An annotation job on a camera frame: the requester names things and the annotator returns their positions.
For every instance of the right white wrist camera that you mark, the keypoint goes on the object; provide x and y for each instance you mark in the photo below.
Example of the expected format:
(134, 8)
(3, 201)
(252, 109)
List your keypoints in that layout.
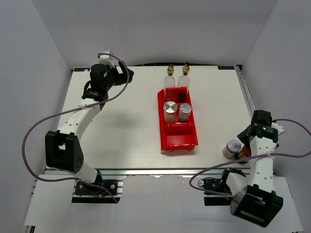
(280, 129)

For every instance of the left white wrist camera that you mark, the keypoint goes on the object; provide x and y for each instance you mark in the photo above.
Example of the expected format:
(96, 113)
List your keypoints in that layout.
(105, 58)

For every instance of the white lid spice jar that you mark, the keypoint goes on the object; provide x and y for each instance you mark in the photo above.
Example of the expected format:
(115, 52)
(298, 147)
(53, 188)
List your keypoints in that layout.
(231, 149)

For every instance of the clear glass cruet bottle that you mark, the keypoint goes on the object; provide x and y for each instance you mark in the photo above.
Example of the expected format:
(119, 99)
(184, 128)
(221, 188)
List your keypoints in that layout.
(169, 84)

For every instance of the red lid dark jar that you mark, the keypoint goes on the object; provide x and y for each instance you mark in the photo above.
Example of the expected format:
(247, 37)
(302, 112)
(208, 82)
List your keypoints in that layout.
(245, 152)

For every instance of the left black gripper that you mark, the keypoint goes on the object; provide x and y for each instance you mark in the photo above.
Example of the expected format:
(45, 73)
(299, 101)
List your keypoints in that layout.
(121, 78)

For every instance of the blue label white shaker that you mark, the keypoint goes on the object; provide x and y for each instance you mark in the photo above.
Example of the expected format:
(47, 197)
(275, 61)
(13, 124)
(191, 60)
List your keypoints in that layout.
(185, 111)

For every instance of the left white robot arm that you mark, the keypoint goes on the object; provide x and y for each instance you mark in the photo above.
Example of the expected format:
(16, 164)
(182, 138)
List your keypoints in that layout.
(62, 147)

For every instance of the steel lid white powder jar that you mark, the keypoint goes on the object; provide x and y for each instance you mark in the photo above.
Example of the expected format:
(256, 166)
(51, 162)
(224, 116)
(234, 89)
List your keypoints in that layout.
(170, 110)

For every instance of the dark sauce cruet bottle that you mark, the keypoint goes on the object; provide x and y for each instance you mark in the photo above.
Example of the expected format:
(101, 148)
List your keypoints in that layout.
(183, 83)

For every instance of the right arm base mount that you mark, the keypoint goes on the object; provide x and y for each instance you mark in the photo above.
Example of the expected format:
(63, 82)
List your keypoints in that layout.
(218, 185)

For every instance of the left blue table sticker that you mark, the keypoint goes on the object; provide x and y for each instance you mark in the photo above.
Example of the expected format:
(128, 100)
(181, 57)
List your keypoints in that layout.
(81, 69)

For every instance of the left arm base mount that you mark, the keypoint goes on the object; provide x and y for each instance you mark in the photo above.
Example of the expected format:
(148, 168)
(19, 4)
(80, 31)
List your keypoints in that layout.
(113, 183)

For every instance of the red plastic divided bin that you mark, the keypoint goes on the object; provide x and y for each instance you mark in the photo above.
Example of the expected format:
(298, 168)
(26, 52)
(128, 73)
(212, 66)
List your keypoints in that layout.
(179, 135)

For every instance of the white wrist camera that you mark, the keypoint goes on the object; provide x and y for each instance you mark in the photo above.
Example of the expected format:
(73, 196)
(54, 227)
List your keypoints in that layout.
(280, 129)
(105, 58)

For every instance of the right blue table sticker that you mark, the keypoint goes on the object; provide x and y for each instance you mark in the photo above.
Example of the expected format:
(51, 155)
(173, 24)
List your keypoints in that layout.
(226, 67)

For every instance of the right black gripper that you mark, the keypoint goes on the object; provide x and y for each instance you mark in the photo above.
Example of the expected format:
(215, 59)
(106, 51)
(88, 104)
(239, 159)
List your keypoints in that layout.
(242, 137)

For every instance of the blue table sticker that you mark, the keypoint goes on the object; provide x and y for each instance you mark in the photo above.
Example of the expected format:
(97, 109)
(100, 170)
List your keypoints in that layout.
(81, 69)
(226, 67)

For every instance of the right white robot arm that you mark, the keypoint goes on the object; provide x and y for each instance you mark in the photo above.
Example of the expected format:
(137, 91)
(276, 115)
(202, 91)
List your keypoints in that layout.
(254, 196)

